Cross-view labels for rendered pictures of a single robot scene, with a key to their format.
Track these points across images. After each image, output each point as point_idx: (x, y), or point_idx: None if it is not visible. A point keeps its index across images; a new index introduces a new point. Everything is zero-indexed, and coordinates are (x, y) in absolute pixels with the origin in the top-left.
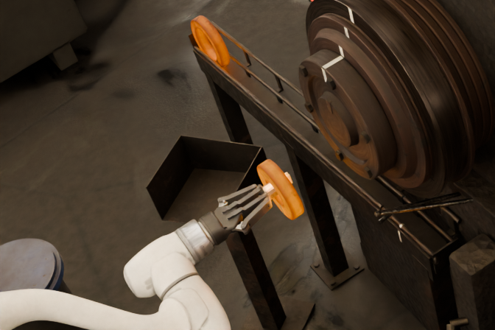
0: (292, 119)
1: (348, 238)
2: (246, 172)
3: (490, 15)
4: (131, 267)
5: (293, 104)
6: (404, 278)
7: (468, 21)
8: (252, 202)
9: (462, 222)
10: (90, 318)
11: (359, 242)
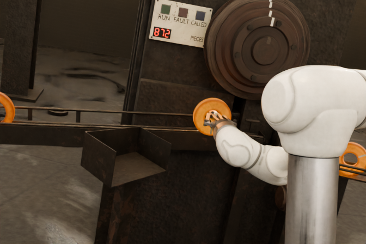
0: None
1: (83, 243)
2: (154, 134)
3: (304, 1)
4: (242, 141)
5: (102, 123)
6: (168, 218)
7: None
8: (220, 117)
9: (257, 123)
10: None
11: (91, 241)
